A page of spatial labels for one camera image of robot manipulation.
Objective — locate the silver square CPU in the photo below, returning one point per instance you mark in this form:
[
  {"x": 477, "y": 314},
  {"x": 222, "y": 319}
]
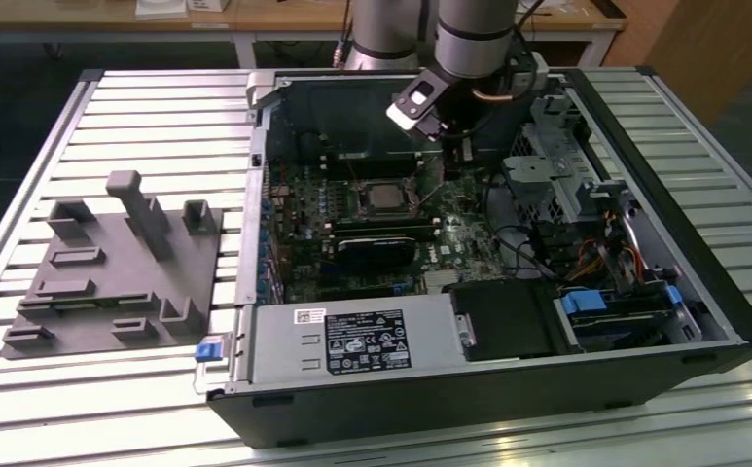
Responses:
[{"x": 386, "y": 197}]

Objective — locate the CPU socket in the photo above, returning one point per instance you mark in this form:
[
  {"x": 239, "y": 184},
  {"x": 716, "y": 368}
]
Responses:
[{"x": 354, "y": 213}]

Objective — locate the black drive cover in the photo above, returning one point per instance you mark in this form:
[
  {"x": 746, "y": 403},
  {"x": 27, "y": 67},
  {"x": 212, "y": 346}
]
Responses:
[{"x": 505, "y": 321}]

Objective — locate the metal drive cage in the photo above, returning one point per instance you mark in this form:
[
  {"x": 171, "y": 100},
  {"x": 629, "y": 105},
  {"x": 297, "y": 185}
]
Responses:
[{"x": 543, "y": 194}]

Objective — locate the green motherboard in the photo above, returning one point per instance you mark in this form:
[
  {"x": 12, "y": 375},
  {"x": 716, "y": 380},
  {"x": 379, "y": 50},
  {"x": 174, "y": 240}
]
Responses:
[{"x": 459, "y": 243}]

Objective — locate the black RAM stick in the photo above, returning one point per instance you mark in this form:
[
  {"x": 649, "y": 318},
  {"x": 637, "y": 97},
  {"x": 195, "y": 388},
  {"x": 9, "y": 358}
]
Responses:
[
  {"x": 382, "y": 233},
  {"x": 382, "y": 223}
]

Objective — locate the black graphics card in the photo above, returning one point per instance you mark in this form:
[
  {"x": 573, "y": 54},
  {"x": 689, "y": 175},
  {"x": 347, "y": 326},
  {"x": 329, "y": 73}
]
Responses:
[{"x": 375, "y": 253}]

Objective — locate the blue disk carrier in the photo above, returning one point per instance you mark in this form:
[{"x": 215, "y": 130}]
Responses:
[{"x": 581, "y": 302}]

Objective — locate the wooden cabinet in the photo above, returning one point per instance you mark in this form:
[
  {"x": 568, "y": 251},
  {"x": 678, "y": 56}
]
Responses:
[{"x": 693, "y": 48}]

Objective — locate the blue drive bay tab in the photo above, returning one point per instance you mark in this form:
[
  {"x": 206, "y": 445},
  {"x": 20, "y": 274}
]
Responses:
[{"x": 672, "y": 295}]

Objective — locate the grey power supply with label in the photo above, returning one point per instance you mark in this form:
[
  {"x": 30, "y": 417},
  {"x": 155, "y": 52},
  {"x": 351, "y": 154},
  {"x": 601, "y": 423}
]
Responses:
[{"x": 284, "y": 335}]

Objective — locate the white box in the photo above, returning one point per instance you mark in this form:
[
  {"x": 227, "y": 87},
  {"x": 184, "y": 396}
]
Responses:
[
  {"x": 159, "y": 9},
  {"x": 207, "y": 5}
]

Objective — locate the black open PC case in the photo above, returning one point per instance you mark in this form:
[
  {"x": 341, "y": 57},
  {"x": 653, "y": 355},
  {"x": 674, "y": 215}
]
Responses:
[{"x": 414, "y": 408}]

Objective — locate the wooden desk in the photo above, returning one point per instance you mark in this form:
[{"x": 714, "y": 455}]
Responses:
[{"x": 155, "y": 24}]

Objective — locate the blue case latch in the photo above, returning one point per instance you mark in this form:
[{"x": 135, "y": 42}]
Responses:
[{"x": 210, "y": 351}]

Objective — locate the grey parts rack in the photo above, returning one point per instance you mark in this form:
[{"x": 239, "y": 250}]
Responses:
[{"x": 115, "y": 272}]

